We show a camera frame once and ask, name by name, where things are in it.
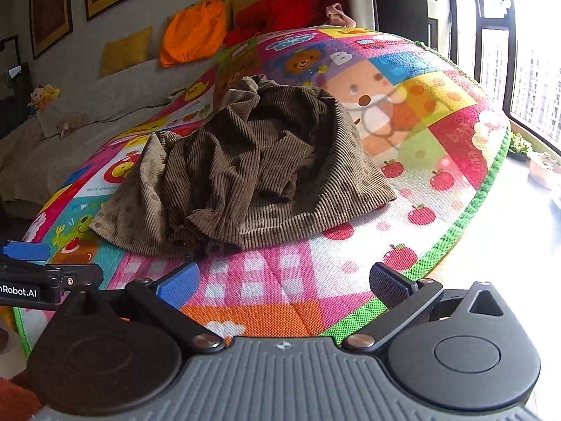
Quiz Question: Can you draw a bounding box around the round plant pot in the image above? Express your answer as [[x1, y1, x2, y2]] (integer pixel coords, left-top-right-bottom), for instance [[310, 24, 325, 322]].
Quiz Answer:
[[528, 153, 561, 191]]

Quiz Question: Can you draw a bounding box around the light grey sofa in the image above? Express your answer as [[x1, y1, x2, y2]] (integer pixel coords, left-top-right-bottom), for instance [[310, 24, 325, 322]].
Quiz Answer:
[[0, 22, 255, 154]]

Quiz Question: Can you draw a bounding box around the colourful cartoon play mat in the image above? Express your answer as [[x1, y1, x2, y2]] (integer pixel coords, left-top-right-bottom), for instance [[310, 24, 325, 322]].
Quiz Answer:
[[12, 26, 513, 360]]

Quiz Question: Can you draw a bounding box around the pink cloth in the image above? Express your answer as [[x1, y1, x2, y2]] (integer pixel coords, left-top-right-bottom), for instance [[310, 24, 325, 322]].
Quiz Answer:
[[325, 3, 358, 28]]

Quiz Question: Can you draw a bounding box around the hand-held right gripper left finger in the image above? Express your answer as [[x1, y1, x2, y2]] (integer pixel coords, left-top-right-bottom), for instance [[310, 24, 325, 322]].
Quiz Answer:
[[61, 262, 225, 354]]

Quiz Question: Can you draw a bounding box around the brown corduroy garment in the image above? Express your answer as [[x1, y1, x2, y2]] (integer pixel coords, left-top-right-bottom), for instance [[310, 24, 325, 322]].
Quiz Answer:
[[89, 76, 397, 260]]

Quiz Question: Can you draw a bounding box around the red-brown rug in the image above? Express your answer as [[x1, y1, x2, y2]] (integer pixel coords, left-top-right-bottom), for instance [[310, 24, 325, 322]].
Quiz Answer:
[[0, 316, 43, 421]]

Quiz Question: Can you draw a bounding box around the green potted plant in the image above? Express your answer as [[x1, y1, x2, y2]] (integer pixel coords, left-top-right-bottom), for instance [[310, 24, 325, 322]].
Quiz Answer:
[[507, 133, 534, 159]]

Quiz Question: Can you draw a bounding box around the dark curtain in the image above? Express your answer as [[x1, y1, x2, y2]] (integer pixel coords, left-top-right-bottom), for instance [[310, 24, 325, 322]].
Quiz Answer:
[[372, 0, 431, 51]]

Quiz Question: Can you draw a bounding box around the black side shelf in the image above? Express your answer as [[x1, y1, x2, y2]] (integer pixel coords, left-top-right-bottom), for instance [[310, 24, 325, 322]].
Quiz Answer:
[[0, 35, 32, 140]]

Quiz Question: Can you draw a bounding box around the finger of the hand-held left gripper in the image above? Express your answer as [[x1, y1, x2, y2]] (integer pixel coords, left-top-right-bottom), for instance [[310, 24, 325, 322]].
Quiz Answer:
[[0, 240, 50, 263], [0, 264, 104, 292]]

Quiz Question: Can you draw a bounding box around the red plush toy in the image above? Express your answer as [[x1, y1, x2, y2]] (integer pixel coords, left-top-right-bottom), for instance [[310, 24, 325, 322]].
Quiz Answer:
[[225, 0, 348, 48]]

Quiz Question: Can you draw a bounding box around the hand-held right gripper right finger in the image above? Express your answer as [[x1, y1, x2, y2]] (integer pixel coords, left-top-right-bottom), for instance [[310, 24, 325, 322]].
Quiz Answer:
[[342, 263, 518, 354]]

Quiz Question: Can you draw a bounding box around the orange pumpkin cushion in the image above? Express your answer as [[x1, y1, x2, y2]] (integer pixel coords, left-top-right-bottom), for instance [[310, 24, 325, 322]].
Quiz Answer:
[[158, 0, 229, 68]]

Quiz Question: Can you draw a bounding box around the black window frame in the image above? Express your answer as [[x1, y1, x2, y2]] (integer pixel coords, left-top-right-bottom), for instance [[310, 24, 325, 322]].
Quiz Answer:
[[427, 0, 561, 161]]

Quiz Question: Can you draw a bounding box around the yellow plush doll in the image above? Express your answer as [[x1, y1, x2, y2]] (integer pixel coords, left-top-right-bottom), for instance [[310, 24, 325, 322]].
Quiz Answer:
[[27, 84, 61, 113]]

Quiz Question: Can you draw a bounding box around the small beige plush toy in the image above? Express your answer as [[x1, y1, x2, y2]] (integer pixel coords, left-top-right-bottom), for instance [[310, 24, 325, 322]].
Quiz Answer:
[[55, 114, 91, 138]]

